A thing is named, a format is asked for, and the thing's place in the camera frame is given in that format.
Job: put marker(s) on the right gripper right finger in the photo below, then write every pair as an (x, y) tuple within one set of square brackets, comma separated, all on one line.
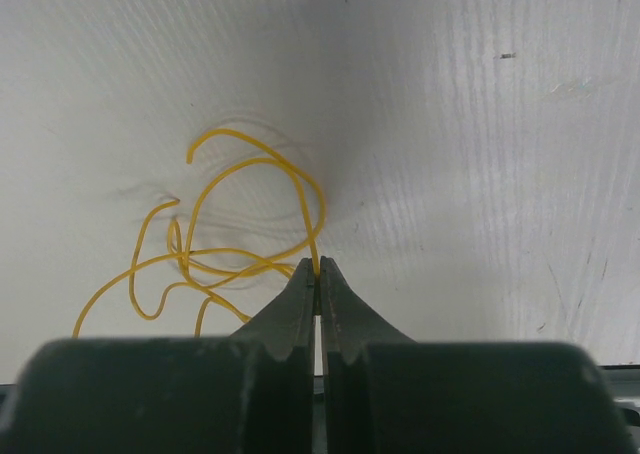
[(386, 393)]

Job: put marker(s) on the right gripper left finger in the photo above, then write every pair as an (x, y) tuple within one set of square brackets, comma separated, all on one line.
[(249, 392)]

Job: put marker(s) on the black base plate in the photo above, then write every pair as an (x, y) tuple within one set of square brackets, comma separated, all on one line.
[(623, 381)]

